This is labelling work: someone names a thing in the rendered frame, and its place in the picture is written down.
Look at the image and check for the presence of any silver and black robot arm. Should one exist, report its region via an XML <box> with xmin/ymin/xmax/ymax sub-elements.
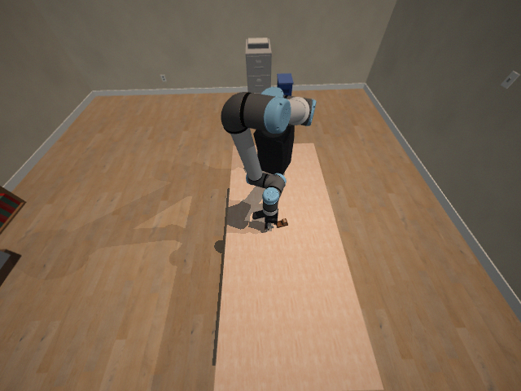
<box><xmin>221</xmin><ymin>87</ymin><xmax>317</xmax><ymax>220</ymax></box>

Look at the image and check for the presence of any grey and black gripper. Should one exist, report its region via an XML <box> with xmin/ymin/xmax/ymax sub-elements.
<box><xmin>265</xmin><ymin>211</ymin><xmax>278</xmax><ymax>230</ymax></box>

